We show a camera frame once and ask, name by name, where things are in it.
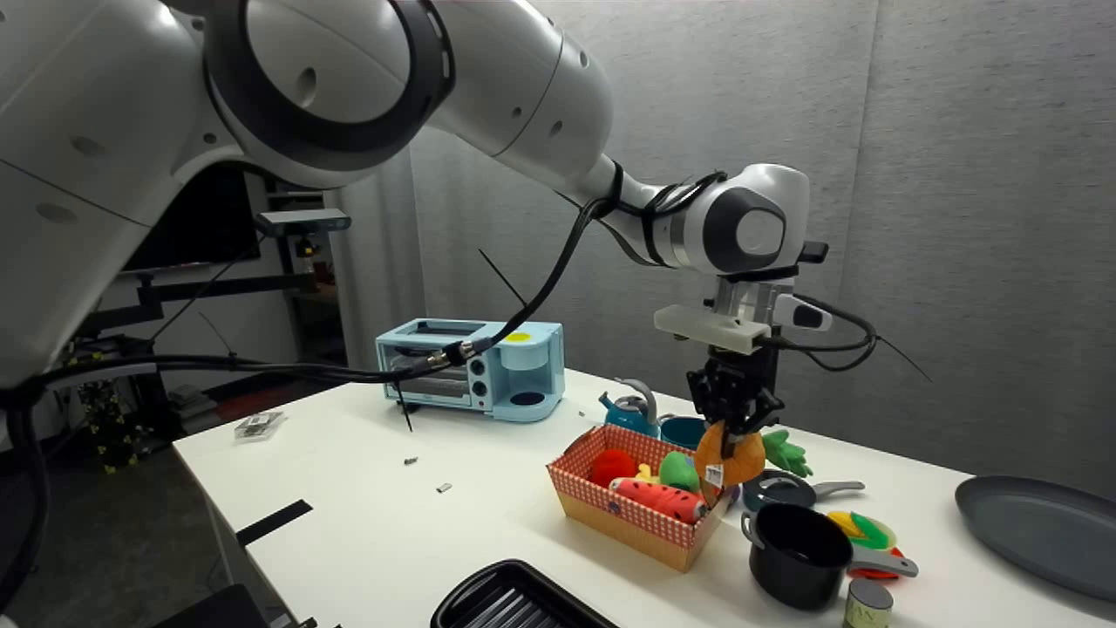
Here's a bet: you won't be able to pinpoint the green round toy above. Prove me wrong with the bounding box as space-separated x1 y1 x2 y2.
660 450 706 496

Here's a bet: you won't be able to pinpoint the black horizontal rail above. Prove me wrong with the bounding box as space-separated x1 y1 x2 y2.
81 273 318 342

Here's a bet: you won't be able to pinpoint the orange pineapple toy green leaves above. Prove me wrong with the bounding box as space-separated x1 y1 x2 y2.
692 420 817 496

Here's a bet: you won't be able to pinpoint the light blue toy toaster oven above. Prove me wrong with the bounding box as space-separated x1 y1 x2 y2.
373 313 568 427

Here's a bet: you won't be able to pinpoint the teal toy cup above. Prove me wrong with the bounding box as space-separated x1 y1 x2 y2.
654 413 711 453

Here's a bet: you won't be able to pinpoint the black baking tray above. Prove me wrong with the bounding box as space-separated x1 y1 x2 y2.
429 560 622 628

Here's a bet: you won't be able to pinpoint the dark shelf rack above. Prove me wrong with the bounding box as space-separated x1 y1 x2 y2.
249 170 354 377

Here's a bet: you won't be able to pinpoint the potted green plant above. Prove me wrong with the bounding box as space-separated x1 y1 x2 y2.
50 334 156 476

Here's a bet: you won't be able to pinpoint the green yellow red toy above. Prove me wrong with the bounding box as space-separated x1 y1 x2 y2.
826 511 921 585

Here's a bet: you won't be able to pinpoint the dark grey plate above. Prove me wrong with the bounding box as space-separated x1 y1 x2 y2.
951 476 1116 607

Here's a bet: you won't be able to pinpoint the red tomato toy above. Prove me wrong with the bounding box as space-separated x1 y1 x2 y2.
587 443 643 492

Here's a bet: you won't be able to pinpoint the small dark pan grey handle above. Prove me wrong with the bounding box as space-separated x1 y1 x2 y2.
738 468 869 519

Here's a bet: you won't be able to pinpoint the black tape strip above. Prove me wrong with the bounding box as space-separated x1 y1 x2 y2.
234 498 318 550

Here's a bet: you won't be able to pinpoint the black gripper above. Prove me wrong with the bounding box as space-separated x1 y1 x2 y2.
683 347 786 461

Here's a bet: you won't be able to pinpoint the black pot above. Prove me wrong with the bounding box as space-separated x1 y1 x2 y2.
742 504 857 615

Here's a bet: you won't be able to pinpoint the teal toy kettle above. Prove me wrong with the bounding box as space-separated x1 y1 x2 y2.
595 377 662 441

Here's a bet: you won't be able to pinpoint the red watermelon slice toy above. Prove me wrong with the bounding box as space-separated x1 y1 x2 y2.
606 468 711 526

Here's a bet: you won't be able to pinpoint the small metal can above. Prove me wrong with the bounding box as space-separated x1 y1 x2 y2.
839 579 896 628

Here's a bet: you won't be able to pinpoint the red checkered cardboard box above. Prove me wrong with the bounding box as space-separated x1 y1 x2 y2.
543 422 738 575

